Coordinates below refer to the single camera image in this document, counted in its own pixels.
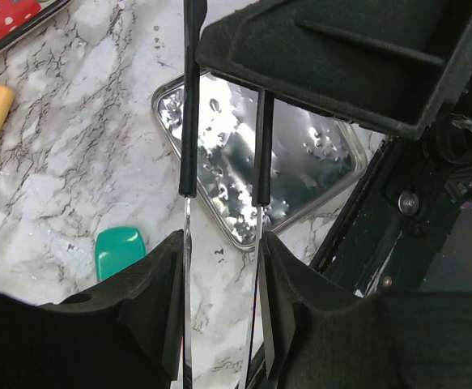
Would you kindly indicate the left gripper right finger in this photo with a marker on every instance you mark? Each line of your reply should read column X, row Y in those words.
column 318, row 335

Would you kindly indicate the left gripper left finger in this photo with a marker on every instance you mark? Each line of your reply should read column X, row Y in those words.
column 124, row 332

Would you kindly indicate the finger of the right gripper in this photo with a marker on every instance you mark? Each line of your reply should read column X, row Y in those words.
column 394, row 67

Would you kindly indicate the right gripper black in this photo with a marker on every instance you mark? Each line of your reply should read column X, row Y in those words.
column 448, row 142

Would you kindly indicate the black metal tongs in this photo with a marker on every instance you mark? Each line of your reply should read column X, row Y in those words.
column 194, row 17

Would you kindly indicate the green grey eraser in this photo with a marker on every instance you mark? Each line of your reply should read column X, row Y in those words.
column 116, row 249

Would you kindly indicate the silver tin lid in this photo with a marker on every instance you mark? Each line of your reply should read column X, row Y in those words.
column 314, row 158

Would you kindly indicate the strawberry pattern tray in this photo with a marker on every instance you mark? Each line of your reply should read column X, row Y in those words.
column 19, row 18

